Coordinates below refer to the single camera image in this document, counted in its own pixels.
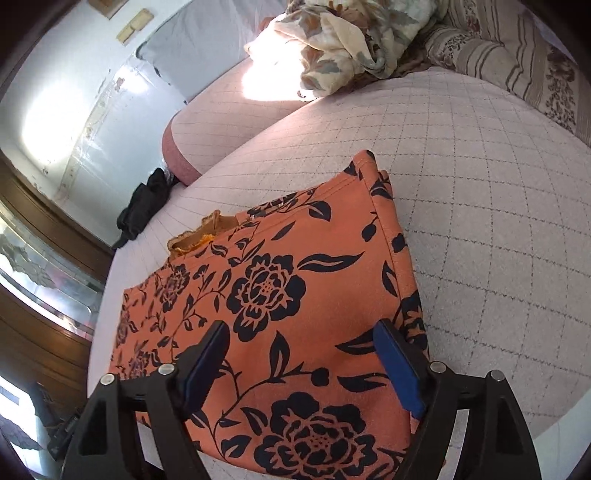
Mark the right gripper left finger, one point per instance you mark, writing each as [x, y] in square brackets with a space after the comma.
[135, 429]

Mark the orange black floral blouse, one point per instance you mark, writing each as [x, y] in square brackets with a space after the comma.
[301, 282]

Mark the brown wooden glass door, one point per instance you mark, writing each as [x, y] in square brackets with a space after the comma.
[52, 282]

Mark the black garment on bed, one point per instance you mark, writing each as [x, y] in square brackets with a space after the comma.
[146, 200]

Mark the pink quilted bolster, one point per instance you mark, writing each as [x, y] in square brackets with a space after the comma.
[216, 122]

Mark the striped floral beige cushion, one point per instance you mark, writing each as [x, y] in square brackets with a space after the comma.
[504, 43]

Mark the grey blue pillow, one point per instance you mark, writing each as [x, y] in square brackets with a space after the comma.
[203, 40]

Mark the cream floral blanket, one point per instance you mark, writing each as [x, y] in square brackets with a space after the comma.
[315, 48]

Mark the wall light switch plate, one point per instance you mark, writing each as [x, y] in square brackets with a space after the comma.
[135, 25]

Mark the framed wall picture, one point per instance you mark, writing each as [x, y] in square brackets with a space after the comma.
[107, 8]

